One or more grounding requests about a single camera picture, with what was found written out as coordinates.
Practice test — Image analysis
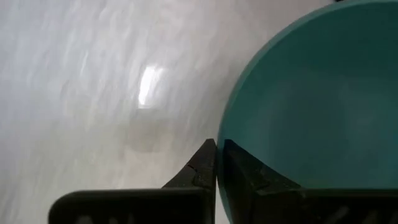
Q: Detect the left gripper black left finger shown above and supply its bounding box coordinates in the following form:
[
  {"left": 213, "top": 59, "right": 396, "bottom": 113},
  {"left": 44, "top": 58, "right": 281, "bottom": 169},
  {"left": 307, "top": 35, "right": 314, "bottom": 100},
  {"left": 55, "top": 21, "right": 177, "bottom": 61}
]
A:
[{"left": 48, "top": 138, "right": 218, "bottom": 224}]

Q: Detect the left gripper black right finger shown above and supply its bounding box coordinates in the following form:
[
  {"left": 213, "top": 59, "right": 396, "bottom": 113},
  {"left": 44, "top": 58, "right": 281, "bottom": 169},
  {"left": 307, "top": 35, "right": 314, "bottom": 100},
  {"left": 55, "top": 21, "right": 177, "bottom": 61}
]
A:
[{"left": 223, "top": 139, "right": 398, "bottom": 224}]

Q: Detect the green plastic bowl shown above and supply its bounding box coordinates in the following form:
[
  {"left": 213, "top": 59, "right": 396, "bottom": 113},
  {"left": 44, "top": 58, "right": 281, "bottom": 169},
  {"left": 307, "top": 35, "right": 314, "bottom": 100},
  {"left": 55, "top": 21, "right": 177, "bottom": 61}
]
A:
[{"left": 216, "top": 0, "right": 398, "bottom": 224}]

